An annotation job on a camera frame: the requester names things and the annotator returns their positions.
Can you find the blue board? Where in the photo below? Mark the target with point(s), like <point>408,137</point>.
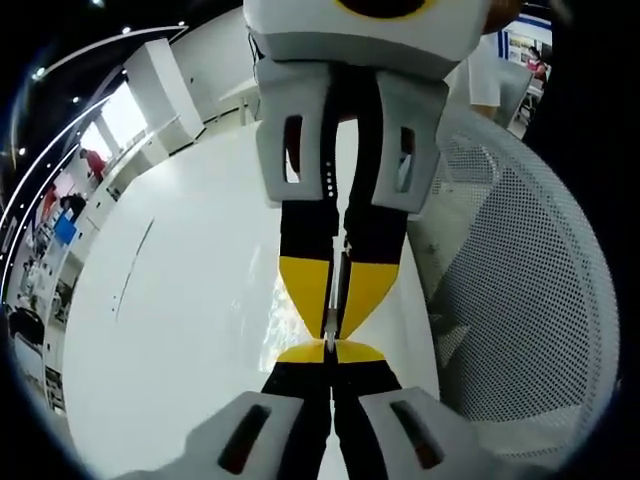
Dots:
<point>66,229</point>

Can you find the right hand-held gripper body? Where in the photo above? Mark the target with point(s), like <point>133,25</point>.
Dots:
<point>360,40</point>

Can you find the grey mesh office chair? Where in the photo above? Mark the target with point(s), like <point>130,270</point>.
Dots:
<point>525,280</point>

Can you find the blue framed wall poster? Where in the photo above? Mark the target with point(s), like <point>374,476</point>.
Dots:
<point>520,37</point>

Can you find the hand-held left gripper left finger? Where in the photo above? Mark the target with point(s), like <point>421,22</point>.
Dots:
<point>295,400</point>

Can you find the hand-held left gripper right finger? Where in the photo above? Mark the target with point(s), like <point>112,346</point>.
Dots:
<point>365,400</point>

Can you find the person's right hand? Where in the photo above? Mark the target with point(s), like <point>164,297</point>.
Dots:
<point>502,12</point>

